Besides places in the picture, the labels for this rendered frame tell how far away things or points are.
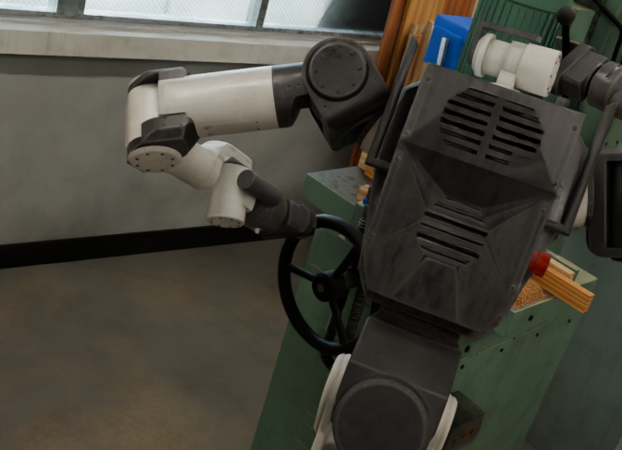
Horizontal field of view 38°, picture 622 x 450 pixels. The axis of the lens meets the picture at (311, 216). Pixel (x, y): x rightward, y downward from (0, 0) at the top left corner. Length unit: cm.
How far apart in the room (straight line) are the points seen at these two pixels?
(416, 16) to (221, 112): 222
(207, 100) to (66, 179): 187
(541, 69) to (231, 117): 43
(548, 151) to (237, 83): 44
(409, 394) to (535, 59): 50
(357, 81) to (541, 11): 68
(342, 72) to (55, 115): 187
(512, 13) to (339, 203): 56
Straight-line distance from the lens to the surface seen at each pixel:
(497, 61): 130
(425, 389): 112
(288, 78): 126
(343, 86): 121
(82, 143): 307
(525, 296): 181
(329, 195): 202
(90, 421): 260
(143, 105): 133
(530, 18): 181
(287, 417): 227
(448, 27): 283
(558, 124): 110
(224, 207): 151
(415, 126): 109
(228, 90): 127
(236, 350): 299
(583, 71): 171
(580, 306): 187
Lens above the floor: 168
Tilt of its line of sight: 25 degrees down
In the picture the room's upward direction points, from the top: 16 degrees clockwise
